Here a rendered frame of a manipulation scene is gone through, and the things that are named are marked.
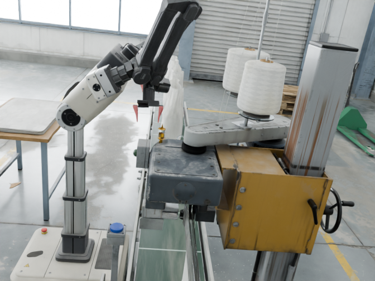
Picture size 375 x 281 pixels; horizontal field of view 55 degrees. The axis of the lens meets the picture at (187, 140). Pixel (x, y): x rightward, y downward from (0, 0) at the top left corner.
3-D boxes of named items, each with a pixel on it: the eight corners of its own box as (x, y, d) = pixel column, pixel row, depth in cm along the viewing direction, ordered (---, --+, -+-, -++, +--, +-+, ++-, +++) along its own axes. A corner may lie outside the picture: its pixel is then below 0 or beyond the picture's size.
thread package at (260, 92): (232, 102, 126) (240, 53, 120) (272, 106, 128) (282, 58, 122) (240, 115, 113) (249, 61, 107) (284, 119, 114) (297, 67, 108)
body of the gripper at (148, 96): (159, 104, 167) (159, 88, 167) (136, 103, 166) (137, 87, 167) (159, 106, 173) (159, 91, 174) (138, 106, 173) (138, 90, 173)
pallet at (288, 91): (267, 89, 733) (268, 82, 727) (325, 96, 736) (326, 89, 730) (275, 99, 657) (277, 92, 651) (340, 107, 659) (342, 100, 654)
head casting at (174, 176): (145, 199, 148) (151, 131, 137) (205, 203, 150) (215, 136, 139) (140, 246, 120) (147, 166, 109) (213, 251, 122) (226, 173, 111)
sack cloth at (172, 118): (159, 144, 380) (166, 76, 353) (179, 145, 381) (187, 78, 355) (156, 163, 337) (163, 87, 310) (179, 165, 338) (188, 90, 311)
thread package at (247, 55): (219, 85, 151) (225, 43, 145) (257, 88, 153) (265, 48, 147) (224, 95, 136) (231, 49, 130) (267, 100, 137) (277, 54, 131)
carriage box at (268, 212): (215, 211, 152) (226, 143, 141) (292, 217, 155) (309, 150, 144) (223, 250, 129) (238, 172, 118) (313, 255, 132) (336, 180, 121)
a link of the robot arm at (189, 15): (181, -13, 139) (188, 4, 133) (193, -10, 142) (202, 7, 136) (145, 68, 169) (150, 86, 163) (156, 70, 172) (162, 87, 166)
